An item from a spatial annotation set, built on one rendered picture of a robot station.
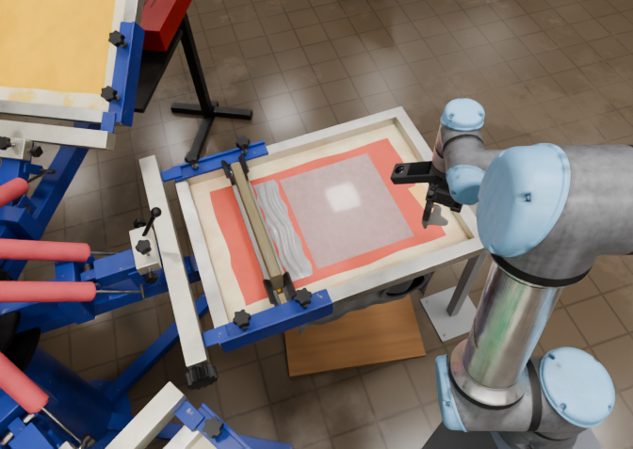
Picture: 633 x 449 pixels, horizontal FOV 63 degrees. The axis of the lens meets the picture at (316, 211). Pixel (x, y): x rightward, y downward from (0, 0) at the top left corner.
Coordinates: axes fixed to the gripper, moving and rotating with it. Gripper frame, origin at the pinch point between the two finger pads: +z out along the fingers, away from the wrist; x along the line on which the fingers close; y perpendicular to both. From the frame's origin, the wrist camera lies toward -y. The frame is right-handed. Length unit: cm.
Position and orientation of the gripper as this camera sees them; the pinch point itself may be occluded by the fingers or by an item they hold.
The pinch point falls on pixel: (426, 214)
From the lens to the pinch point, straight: 126.2
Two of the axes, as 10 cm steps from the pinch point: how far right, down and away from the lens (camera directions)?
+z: 0.3, 5.7, 8.2
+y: 9.4, 2.7, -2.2
